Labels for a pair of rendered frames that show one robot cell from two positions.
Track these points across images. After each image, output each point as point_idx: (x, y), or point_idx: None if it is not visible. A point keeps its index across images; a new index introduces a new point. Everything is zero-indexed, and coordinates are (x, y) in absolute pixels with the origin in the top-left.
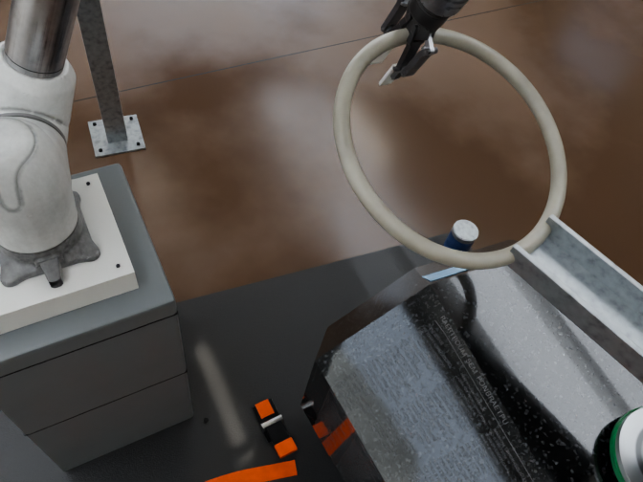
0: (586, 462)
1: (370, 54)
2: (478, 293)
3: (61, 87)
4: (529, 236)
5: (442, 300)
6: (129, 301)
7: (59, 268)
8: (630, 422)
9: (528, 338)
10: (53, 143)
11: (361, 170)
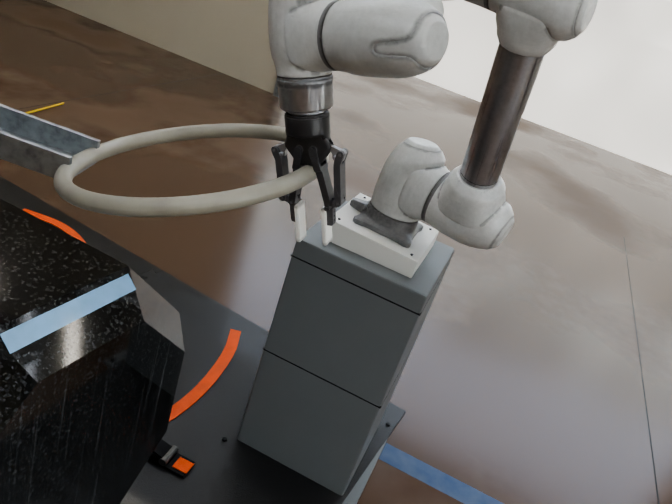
0: None
1: None
2: (75, 269)
3: (452, 179)
4: (83, 157)
5: (110, 257)
6: (318, 232)
7: (358, 202)
8: None
9: (10, 249)
10: (413, 163)
11: (248, 125)
